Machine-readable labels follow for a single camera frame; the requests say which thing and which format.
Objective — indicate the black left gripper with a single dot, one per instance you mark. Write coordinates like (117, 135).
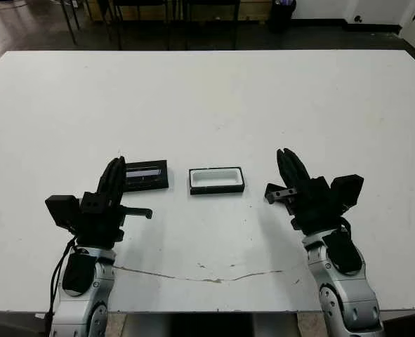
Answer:
(98, 226)

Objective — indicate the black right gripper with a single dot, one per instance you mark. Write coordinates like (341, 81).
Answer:
(316, 207)

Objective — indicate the black box lid with window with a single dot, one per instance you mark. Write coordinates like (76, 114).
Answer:
(147, 182)

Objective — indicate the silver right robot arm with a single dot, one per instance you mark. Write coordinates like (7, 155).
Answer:
(347, 302)

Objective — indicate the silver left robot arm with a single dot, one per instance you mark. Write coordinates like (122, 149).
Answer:
(87, 309)

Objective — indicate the black box base white insert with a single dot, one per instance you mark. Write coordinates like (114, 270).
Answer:
(216, 190)

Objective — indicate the black chair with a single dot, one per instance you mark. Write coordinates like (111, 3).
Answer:
(140, 31)

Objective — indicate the black trash bin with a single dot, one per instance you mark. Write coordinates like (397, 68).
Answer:
(281, 15)

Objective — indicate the black metal desk leg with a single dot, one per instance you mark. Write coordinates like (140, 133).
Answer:
(70, 24)

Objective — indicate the brown wooden cabinet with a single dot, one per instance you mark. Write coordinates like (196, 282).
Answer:
(147, 10)

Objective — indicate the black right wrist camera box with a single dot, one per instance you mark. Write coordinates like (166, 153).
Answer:
(347, 191)

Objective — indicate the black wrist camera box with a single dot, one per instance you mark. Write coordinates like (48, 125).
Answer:
(61, 210)
(347, 191)

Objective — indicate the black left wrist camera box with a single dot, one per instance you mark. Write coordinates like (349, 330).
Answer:
(61, 210)

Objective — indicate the small black wall fixture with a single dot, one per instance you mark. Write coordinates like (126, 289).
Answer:
(358, 18)

